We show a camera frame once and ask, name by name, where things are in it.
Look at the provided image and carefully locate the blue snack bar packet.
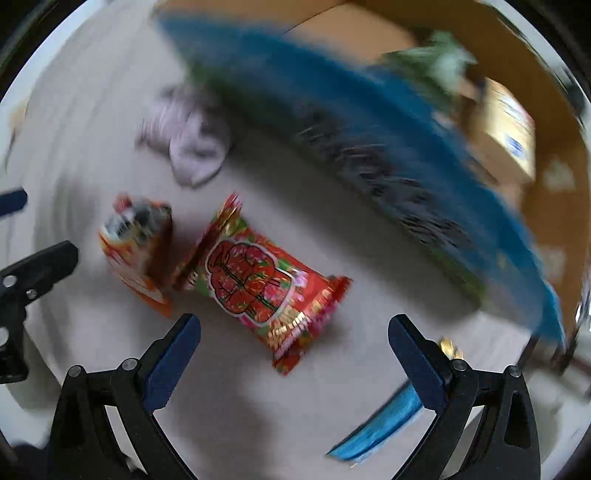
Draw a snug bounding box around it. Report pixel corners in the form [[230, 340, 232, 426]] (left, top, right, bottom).
[[325, 380, 426, 465]]

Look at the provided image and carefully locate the orange mushroom snack bag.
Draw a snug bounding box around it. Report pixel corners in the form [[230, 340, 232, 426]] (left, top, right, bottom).
[[98, 194, 173, 317]]

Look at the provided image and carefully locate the lilac fluffy towel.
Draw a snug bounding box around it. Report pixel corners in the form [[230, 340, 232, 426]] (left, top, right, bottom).
[[135, 83, 232, 188]]

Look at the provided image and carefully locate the red floral snack bag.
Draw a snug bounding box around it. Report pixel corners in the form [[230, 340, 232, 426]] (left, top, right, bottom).
[[172, 194, 352, 375]]

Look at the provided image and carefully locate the yellow tissue pack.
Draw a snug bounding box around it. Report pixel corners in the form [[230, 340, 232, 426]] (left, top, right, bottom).
[[469, 78, 536, 185]]

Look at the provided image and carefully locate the green snack bag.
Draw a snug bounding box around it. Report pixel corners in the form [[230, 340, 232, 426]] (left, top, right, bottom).
[[380, 30, 477, 114]]

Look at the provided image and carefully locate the white tablecloth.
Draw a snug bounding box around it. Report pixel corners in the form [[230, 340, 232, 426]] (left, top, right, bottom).
[[1, 1, 541, 479]]

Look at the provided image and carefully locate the milk carton cardboard box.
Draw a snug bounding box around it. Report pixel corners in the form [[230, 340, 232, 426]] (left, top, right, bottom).
[[154, 1, 590, 343]]

